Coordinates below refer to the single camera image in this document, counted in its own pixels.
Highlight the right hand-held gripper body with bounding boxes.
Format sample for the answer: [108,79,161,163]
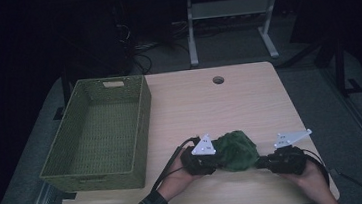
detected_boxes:
[263,127,317,179]

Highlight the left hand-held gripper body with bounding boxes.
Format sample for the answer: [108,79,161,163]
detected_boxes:
[177,132,220,179]

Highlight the green fuzzy cloth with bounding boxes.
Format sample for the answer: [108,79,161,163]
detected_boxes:
[209,128,262,175]

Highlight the person's left hand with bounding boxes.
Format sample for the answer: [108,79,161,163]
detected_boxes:
[152,144,206,204]

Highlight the person's right hand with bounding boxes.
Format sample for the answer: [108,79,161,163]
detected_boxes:
[279,156,340,204]

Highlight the green woven basket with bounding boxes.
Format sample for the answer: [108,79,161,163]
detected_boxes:
[30,72,161,199]

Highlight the dark metal stand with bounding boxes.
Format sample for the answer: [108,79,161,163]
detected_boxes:
[276,28,362,104]

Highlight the white metal stand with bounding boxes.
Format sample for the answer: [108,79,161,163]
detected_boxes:
[183,0,286,69]

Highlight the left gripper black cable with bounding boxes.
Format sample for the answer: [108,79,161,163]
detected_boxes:
[146,135,207,192]

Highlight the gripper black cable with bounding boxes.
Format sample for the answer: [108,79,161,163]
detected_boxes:
[302,146,332,188]
[146,135,207,192]

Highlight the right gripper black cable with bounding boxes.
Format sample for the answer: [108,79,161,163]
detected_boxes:
[302,146,332,188]

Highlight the black floor cable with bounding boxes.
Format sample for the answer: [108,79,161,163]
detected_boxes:
[328,164,362,204]

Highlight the tangle of floor cables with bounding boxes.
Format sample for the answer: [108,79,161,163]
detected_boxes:
[114,16,194,78]

